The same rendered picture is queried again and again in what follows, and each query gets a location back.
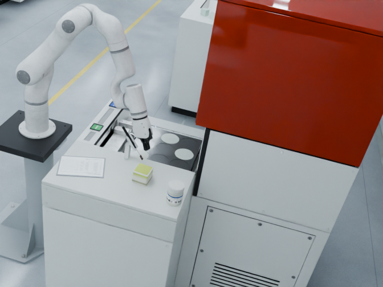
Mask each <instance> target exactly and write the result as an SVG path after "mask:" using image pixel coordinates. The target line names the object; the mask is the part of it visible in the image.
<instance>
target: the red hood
mask: <svg viewBox="0 0 383 287"><path fill-rule="evenodd" d="M382 115H383V0H218V2H217V8H216V11H215V17H214V23H213V29H212V32H211V38H210V44H209V50H208V55H207V61H206V67H205V72H204V77H203V83H202V89H201V95H200V98H199V104H198V110H197V116H196V120H195V123H196V125H198V126H203V127H206V128H210V129H214V130H218V131H221V132H225V133H229V134H233V135H236V136H241V137H244V138H249V139H252V140H256V141H260V142H264V143H267V144H272V145H275V146H280V147H284V148H287V149H291V150H295V151H299V152H302V153H306V154H310V155H315V156H318V157H322V158H326V159H330V160H333V161H338V162H341V163H346V164H349V165H353V166H357V167H360V165H361V162H362V160H363V158H364V155H365V153H366V151H367V149H368V147H369V144H370V142H371V140H372V138H373V136H374V133H375V131H376V129H377V127H378V125H379V122H380V120H381V118H382Z"/></svg>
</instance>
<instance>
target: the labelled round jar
mask: <svg viewBox="0 0 383 287"><path fill-rule="evenodd" d="M184 187H185V185H184V183H183V182H181V181H179V180H172V181H170V182H169V184H168V191H167V195H166V202H167V204H169V205H171V206H179V205H180V204H181V203H182V197H183V194H184Z"/></svg>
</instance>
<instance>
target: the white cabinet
mask: <svg viewBox="0 0 383 287"><path fill-rule="evenodd" d="M191 198H192V195H191V197H190V200H189V202H188V205H187V208H186V210H185V213H184V216H183V218H182V221H181V224H180V226H179V229H178V231H177V234H176V237H175V239H174V242H169V241H166V240H162V239H158V238H156V237H152V236H148V235H144V234H142V233H138V232H135V231H131V230H128V229H125V228H121V227H117V226H115V225H111V224H107V223H103V222H100V221H97V220H93V219H90V218H86V217H83V216H79V215H76V214H72V213H69V212H65V211H62V210H59V209H56V208H52V207H48V206H44V205H43V206H42V209H43V234H44V260H45V274H46V287H174V281H175V277H176V272H177V267H178V261H179V258H180V252H181V247H182V241H183V237H184V232H185V227H186V221H187V218H188V212H189V207H190V201H191Z"/></svg>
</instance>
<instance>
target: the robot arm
mask: <svg viewBox="0 0 383 287"><path fill-rule="evenodd" d="M88 26H94V27H96V29H97V30H98V32H99V33H101V34H102V35H103V36H104V37H105V39H106V41H107V45H108V47H109V50H110V53H111V56H112V59H113V62H114V64H115V67H116V75H115V76H114V78H113V80H112V82H111V85H110V93H111V97H112V100H113V103H114V105H115V107H116V108H118V109H124V108H128V109H129V111H130V114H131V118H132V129H133V134H134V136H135V137H136V138H138V139H140V140H141V143H142V145H143V148H144V150H146V151H147V150H149V149H150V144H149V141H150V140H151V139H153V137H152V135H153V130H152V126H151V124H150V121H149V118H148V111H147V108H146V103H145V98H144V93H143V90H142V85H141V84H131V85H127V86H126V87H125V88H124V89H125V93H122V91H121V88H120V84H121V82H122V81H123V80H125V79H127V78H129V77H132V76H133V75H134V74H135V73H136V69H135V64H134V62H133V58H132V55H131V51H130V49H129V45H128V42H127V39H126V36H125V32H124V29H123V26H122V24H121V22H120V21H119V20H118V19H117V18H116V17H114V16H113V15H110V14H107V13H105V12H103V11H101V10H100V9H99V8H98V7H97V6H95V5H93V4H90V3H82V4H79V5H78V6H76V7H74V8H73V9H72V10H70V11H69V12H67V13H66V14H64V15H63V16H62V17H61V18H60V19H59V20H58V22H57V24H56V26H55V28H54V30H53V31H52V33H51V34H50V35H49V36H48V37H47V38H46V40H45V41H44V42H43V43H42V44H41V45H40V46H39V47H38V48H37V49H36V50H35V51H33V52H32V53H31V54H30V55H29V56H28V57H27V58H25V60H23V61H22V62H21V63H19V65H18V66H17V68H16V71H15V75H16V77H17V79H18V81H19V82H20V83H21V84H23V85H25V89H24V93H23V96H24V106H25V120H24V121H23V122H22V123H21V124H20V125H19V132H20V133H21V134H22V135H23V136H25V137H27V138H33V139H41V138H46V137H49V136H51V135H52V134H53V133H54V132H55V130H56V126H55V124H54V123H53V122H52V121H51V120H49V117H48V89H49V86H50V84H51V80H52V77H53V74H54V62H55V61H56V60H57V59H58V58H59V57H60V56H61V55H62V54H63V52H64V51H65V50H66V49H67V48H68V47H69V46H70V45H71V43H72V42H73V40H74V39H75V38H76V37H77V36H78V35H79V34H80V33H81V32H82V31H83V30H84V29H85V28H87V27H88Z"/></svg>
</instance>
